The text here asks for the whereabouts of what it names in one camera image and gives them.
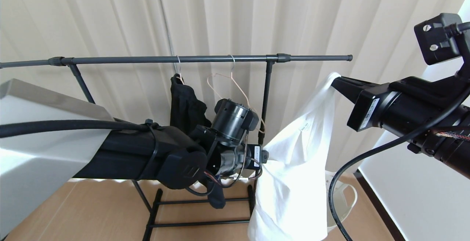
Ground black clothes rack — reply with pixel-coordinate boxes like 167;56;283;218
0;54;353;241

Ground pink clothes hanger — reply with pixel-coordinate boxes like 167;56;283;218
176;56;185;84
207;55;265;133

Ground white garment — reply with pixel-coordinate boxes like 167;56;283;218
248;72;342;241

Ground silver curtain wand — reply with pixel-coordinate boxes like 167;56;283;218
154;0;180;74

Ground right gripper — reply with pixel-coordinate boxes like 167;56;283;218
347;81;408;131

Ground black shorts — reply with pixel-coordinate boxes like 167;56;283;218
170;73;226;209

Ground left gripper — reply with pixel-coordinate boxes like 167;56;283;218
244;144;269;170

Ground white laundry basket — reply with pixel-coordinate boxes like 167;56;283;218
325;171;358;234

